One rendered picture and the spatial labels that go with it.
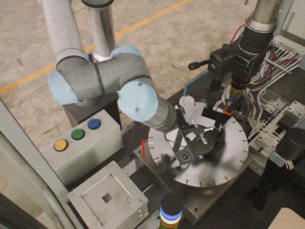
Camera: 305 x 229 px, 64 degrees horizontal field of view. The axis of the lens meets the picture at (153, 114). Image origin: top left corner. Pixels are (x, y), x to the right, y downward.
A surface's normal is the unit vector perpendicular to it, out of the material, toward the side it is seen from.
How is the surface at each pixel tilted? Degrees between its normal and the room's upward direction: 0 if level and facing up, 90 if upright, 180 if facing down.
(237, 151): 0
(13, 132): 90
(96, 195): 0
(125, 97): 32
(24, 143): 90
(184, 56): 0
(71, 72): 9
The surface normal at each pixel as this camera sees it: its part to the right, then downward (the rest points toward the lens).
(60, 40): -0.19, -0.40
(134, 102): -0.44, -0.29
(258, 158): -0.75, 0.52
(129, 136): -0.01, -0.62
